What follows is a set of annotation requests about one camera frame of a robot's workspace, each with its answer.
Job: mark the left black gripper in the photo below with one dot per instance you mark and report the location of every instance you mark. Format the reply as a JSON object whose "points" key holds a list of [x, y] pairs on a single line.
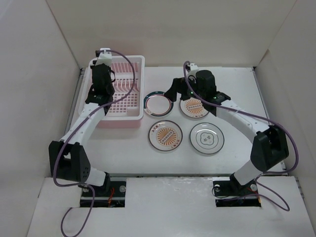
{"points": [[92, 66]]}

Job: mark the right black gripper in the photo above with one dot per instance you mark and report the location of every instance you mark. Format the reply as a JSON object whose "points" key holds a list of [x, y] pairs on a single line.
{"points": [[178, 85]]}

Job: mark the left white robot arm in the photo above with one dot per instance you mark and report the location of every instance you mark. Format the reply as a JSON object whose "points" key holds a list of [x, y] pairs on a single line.
{"points": [[67, 156]]}

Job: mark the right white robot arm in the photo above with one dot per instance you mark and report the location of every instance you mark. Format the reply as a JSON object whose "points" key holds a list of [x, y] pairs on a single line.
{"points": [[269, 139]]}

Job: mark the pink white dish rack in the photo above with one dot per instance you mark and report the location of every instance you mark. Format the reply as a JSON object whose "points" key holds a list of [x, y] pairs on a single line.
{"points": [[127, 113]]}

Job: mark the orange sunburst plate upper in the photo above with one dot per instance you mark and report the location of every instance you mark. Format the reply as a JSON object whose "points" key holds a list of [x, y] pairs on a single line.
{"points": [[193, 108]]}

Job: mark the orange sunburst plate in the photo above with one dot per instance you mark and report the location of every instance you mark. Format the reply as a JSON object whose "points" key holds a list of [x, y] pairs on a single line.
{"points": [[165, 135], [193, 108]]}

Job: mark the orange sunburst plate lower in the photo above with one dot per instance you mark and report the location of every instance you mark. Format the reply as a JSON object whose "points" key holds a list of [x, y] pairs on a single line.
{"points": [[165, 135]]}

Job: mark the white grey pattern plate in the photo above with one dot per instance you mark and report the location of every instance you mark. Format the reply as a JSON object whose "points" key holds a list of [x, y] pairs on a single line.
{"points": [[207, 138]]}

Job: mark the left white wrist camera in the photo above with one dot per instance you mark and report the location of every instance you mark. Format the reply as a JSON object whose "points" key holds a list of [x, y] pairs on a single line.
{"points": [[103, 56]]}

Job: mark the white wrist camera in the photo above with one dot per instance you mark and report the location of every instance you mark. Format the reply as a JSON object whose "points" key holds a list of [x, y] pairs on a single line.
{"points": [[103, 56], [191, 69]]}

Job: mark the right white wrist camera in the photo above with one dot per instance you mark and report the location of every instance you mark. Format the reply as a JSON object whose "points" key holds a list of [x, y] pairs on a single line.
{"points": [[191, 69]]}

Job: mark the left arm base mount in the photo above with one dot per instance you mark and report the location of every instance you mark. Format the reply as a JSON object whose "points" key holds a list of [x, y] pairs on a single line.
{"points": [[114, 197]]}

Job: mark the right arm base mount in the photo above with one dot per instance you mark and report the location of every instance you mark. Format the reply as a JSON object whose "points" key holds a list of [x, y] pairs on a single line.
{"points": [[227, 196]]}

